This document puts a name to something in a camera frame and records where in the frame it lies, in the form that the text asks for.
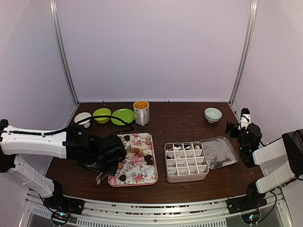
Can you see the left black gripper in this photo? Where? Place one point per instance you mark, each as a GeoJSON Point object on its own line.
{"type": "Point", "coordinates": [112, 169]}

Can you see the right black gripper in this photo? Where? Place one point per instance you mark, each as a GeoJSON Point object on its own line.
{"type": "Point", "coordinates": [232, 134]}

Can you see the metal serving tongs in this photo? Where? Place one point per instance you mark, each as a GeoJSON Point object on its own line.
{"type": "Point", "coordinates": [102, 176]}

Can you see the pink rabbit tin lid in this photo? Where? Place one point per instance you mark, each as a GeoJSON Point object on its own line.
{"type": "Point", "coordinates": [219, 152]}

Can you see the floral pink tray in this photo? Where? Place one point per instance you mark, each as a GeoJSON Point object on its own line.
{"type": "Point", "coordinates": [139, 167]}

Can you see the pink divided tin box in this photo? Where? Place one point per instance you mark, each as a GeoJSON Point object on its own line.
{"type": "Point", "coordinates": [185, 162]}

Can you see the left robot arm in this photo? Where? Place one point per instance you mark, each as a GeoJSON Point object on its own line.
{"type": "Point", "coordinates": [101, 155]}

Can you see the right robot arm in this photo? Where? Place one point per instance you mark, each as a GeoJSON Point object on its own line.
{"type": "Point", "coordinates": [249, 136]}

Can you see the pale blue tea bowl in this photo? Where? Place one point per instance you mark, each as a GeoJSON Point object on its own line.
{"type": "Point", "coordinates": [212, 115]}

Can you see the green plate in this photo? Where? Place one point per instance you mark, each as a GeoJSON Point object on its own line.
{"type": "Point", "coordinates": [127, 115]}

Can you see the green bowl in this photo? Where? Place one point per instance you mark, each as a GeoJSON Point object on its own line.
{"type": "Point", "coordinates": [102, 112]}

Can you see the black white bowl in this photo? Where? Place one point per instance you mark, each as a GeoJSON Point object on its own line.
{"type": "Point", "coordinates": [83, 119]}

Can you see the floral white mug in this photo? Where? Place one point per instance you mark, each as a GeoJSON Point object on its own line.
{"type": "Point", "coordinates": [141, 112]}

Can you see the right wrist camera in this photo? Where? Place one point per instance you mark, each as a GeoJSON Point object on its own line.
{"type": "Point", "coordinates": [245, 119]}

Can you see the right aluminium frame post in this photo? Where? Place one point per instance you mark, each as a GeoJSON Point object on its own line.
{"type": "Point", "coordinates": [245, 52]}

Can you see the aluminium frame post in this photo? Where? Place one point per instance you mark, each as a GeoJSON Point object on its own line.
{"type": "Point", "coordinates": [62, 53]}
{"type": "Point", "coordinates": [245, 52]}

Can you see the front aluminium rail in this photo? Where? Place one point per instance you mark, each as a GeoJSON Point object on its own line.
{"type": "Point", "coordinates": [213, 213]}

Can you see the left aluminium frame post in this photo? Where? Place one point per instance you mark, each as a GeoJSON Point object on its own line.
{"type": "Point", "coordinates": [62, 53]}

